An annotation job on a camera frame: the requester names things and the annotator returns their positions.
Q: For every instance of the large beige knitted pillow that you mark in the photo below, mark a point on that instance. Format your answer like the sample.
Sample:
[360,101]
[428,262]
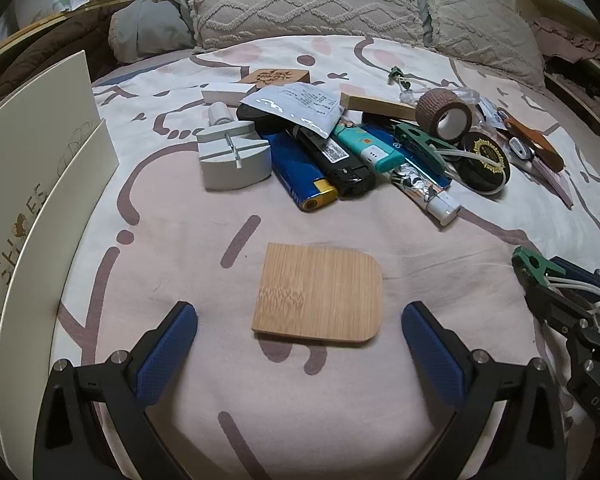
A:
[305,5]

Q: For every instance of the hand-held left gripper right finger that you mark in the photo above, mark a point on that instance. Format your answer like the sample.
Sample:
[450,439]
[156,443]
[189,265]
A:
[432,355]

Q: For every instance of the white printed sachet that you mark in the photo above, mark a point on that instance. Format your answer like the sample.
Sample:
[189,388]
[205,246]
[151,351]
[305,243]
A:
[300,105]

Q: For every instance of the pink nail file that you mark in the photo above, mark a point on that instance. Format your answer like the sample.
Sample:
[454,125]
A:
[555,182]

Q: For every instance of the pink printed bed sheet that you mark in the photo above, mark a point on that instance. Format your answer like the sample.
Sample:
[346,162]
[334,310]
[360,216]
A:
[180,270]

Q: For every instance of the patterned cream tube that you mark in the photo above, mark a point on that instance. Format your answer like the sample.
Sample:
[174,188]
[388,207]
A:
[420,192]

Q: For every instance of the clear plastic packet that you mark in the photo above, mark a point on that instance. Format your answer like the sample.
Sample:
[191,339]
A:
[467,96]

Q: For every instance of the white shoe box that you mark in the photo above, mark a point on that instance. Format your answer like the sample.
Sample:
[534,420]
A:
[35,170]

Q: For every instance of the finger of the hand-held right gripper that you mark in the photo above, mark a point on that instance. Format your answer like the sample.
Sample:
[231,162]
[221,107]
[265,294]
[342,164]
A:
[575,270]
[550,307]

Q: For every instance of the plain wooden bar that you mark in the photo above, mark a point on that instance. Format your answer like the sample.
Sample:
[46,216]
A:
[375,105]

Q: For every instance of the pink clothes pile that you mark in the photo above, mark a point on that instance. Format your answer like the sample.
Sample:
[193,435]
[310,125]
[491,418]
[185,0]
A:
[570,40]

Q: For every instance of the small beige knitted pillow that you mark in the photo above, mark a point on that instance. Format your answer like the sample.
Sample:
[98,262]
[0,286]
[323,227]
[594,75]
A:
[480,20]

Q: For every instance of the slim blue lighter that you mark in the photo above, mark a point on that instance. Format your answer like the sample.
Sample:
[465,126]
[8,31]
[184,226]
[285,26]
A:
[387,136]

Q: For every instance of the small white rectangular box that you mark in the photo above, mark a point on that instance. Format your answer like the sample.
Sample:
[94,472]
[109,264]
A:
[225,94]

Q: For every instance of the black oval case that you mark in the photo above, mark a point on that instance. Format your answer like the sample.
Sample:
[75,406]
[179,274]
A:
[257,117]

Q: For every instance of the small silver packet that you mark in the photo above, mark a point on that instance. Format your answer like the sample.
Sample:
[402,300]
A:
[487,109]

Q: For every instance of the small green charm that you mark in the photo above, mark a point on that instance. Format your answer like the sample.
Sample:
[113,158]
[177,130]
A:
[395,74]

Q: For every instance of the teal lighter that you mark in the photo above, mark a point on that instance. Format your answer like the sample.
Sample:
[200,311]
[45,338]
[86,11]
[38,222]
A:
[365,147]

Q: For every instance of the dark blue lighter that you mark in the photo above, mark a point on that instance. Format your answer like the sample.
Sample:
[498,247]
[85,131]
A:
[292,165]

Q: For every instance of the grey cushion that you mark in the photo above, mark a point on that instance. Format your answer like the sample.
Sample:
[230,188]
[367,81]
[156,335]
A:
[150,30]

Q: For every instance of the brown folded blanket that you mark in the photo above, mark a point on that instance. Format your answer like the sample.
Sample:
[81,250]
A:
[55,40]

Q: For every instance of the engraved wooden block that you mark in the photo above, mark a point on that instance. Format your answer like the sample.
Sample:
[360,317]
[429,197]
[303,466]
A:
[275,76]

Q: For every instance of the rounded bamboo block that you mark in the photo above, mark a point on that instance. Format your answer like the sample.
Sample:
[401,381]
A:
[320,295]

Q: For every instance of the cream open shelf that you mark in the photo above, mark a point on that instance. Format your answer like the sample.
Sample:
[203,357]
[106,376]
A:
[555,2]

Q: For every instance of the green clip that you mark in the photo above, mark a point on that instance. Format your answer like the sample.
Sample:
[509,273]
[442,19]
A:
[527,265]
[415,140]

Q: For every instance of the black round tin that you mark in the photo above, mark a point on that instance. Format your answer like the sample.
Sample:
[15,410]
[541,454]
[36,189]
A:
[480,175]

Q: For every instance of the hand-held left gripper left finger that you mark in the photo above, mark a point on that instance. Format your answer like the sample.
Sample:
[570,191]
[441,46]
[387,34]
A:
[165,355]

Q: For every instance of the brown bandage roll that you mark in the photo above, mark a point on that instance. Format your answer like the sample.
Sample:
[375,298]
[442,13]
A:
[432,105]

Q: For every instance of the black lighter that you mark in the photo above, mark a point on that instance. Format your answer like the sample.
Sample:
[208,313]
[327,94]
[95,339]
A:
[340,165]

